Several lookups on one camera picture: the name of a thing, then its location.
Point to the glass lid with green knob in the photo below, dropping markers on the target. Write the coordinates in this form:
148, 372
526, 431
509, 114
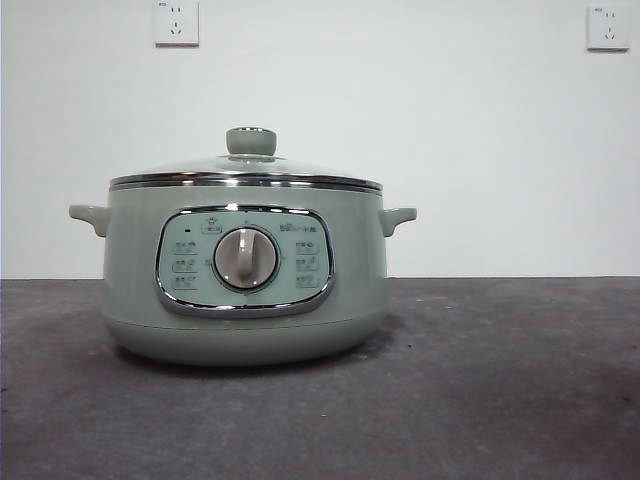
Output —
250, 142

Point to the pale green electric cooking pot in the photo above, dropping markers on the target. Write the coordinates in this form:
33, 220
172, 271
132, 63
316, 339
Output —
250, 315

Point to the white wall power outlet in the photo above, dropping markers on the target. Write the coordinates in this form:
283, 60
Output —
176, 24
608, 27

